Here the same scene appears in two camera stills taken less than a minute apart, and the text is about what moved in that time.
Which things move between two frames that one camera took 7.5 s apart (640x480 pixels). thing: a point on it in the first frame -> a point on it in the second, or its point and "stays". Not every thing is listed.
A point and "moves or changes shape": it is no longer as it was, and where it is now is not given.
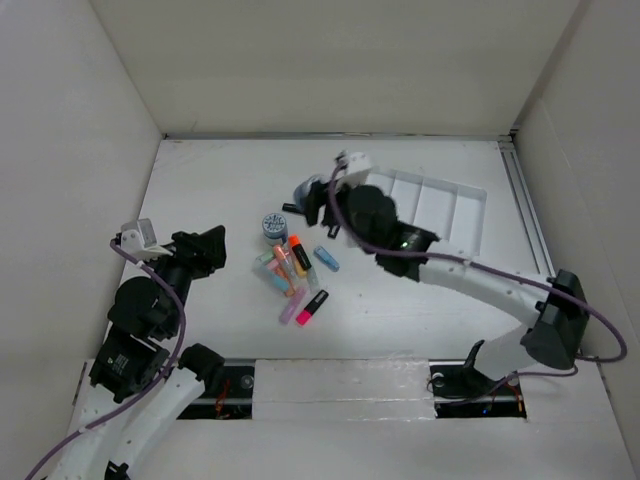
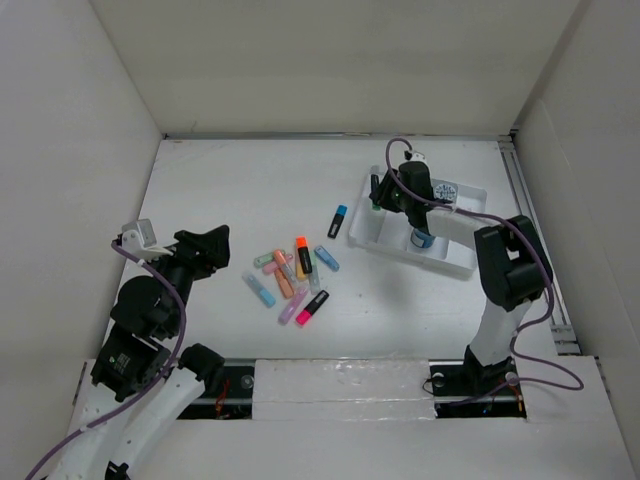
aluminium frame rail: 527,207 stays
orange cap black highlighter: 295,243 moves or changes shape
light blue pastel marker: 325,258 stays
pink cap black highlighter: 312,307 stays
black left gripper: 205,252 stays
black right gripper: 328,204 -> 381,194
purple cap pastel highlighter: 292,305 stays
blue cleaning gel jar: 275,229 -> 445,190
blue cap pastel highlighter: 280,282 -> 261,292
